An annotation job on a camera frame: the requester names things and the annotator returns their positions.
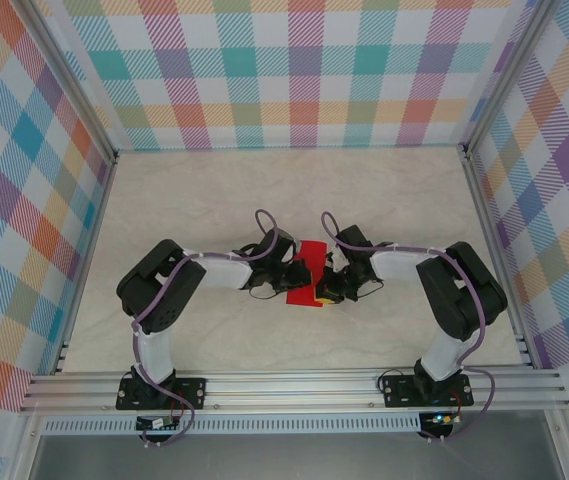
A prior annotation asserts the red square paper sheet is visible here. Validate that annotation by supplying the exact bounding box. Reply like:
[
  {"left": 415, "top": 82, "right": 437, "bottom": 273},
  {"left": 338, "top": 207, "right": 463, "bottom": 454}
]
[{"left": 285, "top": 239, "right": 329, "bottom": 307}]

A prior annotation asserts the left small circuit board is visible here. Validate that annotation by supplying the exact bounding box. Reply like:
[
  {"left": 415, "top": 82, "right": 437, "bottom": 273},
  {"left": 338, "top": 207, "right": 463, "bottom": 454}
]
[{"left": 135, "top": 415, "right": 181, "bottom": 431}]

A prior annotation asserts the left gripper thin black wire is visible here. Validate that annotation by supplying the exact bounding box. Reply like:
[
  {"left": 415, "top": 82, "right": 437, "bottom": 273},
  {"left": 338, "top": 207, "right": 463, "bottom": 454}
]
[{"left": 247, "top": 284, "right": 278, "bottom": 303}]

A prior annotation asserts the gripper thin black wire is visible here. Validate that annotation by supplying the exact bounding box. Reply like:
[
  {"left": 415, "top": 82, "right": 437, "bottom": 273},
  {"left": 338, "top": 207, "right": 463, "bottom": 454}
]
[
  {"left": 247, "top": 284, "right": 278, "bottom": 303},
  {"left": 356, "top": 279, "right": 386, "bottom": 301}
]

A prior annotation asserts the right gripper thin black wire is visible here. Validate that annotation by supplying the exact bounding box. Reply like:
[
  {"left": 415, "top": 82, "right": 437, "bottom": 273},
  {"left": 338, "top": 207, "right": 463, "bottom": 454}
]
[{"left": 356, "top": 279, "right": 386, "bottom": 301}]

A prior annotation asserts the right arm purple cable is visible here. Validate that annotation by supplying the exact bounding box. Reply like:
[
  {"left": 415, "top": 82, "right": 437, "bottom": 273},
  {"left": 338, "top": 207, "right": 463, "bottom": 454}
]
[{"left": 319, "top": 210, "right": 498, "bottom": 445}]

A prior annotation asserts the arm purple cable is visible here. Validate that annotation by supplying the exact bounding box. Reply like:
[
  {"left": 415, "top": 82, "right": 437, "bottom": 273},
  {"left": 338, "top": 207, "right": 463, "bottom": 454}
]
[
  {"left": 319, "top": 210, "right": 498, "bottom": 445},
  {"left": 131, "top": 208, "right": 285, "bottom": 449}
]

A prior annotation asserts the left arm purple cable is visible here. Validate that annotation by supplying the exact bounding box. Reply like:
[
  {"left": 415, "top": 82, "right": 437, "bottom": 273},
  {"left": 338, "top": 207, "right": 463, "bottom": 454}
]
[{"left": 131, "top": 208, "right": 285, "bottom": 449}]

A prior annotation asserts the long aluminium mounting rail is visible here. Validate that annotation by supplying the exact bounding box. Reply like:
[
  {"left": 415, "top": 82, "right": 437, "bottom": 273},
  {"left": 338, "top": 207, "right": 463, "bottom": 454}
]
[{"left": 18, "top": 367, "right": 569, "bottom": 414}]

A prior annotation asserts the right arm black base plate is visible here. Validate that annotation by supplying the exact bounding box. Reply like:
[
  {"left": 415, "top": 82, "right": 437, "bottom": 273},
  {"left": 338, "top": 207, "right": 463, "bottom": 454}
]
[{"left": 382, "top": 374, "right": 474, "bottom": 409}]

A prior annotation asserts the perforated metal cable tray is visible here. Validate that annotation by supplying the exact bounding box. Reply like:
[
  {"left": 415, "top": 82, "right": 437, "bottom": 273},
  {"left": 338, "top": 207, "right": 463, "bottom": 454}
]
[{"left": 42, "top": 413, "right": 423, "bottom": 435}]

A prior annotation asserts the aluminium side rail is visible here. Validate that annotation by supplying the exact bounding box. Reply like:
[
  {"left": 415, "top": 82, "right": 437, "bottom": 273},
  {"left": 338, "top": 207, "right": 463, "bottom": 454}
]
[
  {"left": 51, "top": 154, "right": 120, "bottom": 376},
  {"left": 461, "top": 147, "right": 535, "bottom": 371}
]

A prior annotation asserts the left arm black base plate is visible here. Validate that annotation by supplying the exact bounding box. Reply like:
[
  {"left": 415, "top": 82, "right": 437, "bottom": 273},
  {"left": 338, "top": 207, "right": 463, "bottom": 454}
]
[{"left": 115, "top": 375, "right": 208, "bottom": 412}]

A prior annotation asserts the aluminium frame post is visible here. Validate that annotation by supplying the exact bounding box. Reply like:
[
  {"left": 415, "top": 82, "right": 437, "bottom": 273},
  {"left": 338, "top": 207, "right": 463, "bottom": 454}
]
[
  {"left": 16, "top": 0, "right": 120, "bottom": 166},
  {"left": 456, "top": 0, "right": 558, "bottom": 159}
]

